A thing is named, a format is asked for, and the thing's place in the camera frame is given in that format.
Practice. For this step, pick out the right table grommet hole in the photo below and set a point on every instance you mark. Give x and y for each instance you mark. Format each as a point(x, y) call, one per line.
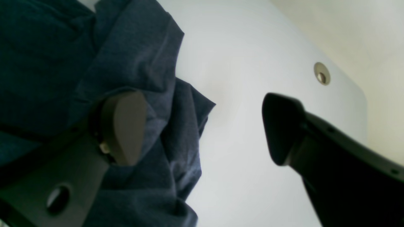
point(322, 73)

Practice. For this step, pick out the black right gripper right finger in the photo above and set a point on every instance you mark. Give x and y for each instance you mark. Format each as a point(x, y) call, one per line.
point(348, 184)

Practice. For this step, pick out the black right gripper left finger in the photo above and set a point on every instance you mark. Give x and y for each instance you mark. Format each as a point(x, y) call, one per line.
point(55, 185)

